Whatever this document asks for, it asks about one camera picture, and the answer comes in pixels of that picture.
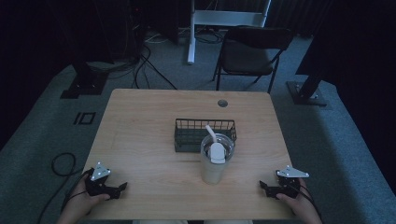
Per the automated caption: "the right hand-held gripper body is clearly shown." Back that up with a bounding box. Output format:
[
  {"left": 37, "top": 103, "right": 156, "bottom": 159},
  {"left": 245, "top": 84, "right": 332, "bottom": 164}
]
[{"left": 266, "top": 165, "right": 310, "bottom": 200}]

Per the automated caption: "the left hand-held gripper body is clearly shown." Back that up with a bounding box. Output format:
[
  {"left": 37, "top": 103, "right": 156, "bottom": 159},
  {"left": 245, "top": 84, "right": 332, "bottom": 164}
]
[{"left": 84, "top": 161, "right": 121, "bottom": 200}]

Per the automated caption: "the clear plastic cup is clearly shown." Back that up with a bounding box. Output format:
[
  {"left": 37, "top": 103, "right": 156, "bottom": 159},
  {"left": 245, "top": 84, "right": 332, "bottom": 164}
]
[{"left": 200, "top": 124, "right": 236, "bottom": 186}]

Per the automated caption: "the black wire basket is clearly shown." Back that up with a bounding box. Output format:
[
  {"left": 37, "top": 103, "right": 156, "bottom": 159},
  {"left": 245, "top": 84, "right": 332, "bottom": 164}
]
[{"left": 173, "top": 118, "right": 237, "bottom": 154}]

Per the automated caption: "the person's right hand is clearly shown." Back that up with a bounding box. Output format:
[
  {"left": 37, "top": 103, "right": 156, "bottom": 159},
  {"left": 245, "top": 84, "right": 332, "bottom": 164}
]
[{"left": 276, "top": 177, "right": 323, "bottom": 224}]

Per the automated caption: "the person's left hand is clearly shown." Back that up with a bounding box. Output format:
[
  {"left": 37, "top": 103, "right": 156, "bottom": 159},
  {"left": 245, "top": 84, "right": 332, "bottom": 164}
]
[{"left": 56, "top": 174, "right": 111, "bottom": 224}]

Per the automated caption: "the wooden table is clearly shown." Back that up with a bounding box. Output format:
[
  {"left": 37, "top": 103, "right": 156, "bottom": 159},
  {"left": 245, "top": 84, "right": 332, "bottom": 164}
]
[{"left": 81, "top": 88, "right": 297, "bottom": 221}]

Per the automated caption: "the black metal stand base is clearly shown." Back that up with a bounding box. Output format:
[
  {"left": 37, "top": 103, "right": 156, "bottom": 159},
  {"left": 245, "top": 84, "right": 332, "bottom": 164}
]
[
  {"left": 60, "top": 61, "right": 109, "bottom": 100},
  {"left": 286, "top": 71, "right": 328, "bottom": 107}
]

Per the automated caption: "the black folding chair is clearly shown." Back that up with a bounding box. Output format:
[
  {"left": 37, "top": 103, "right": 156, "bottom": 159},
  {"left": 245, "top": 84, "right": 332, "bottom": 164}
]
[{"left": 212, "top": 26, "right": 294, "bottom": 94}]

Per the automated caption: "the black cable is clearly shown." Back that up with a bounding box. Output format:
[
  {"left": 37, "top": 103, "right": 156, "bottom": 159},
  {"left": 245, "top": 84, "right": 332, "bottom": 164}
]
[
  {"left": 36, "top": 152, "right": 94, "bottom": 224},
  {"left": 292, "top": 178, "right": 323, "bottom": 218}
]

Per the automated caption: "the bundle of black floor cables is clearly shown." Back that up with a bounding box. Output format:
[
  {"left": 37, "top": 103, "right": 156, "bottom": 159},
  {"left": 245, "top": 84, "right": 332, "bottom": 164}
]
[{"left": 90, "top": 31, "right": 178, "bottom": 91}]

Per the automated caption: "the white desk frame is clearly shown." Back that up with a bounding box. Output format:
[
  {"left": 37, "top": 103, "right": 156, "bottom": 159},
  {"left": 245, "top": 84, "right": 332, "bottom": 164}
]
[{"left": 187, "top": 0, "right": 272, "bottom": 65}]

